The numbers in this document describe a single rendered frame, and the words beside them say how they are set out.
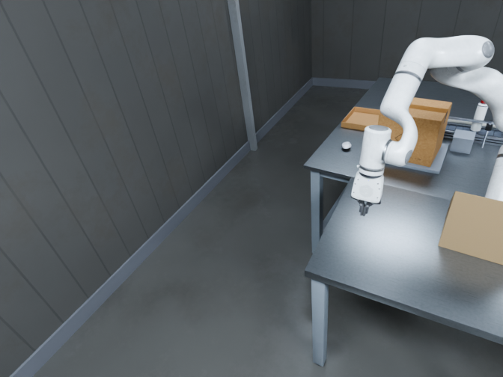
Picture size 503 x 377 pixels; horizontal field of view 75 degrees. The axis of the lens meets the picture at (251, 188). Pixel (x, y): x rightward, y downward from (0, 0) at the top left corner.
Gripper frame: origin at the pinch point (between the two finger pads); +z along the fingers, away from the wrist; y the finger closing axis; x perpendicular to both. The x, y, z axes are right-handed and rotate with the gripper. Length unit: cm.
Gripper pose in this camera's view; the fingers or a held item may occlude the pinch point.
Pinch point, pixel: (364, 209)
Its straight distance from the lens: 129.9
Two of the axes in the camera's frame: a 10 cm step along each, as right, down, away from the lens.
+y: 8.7, 2.2, -4.4
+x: 4.9, -4.2, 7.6
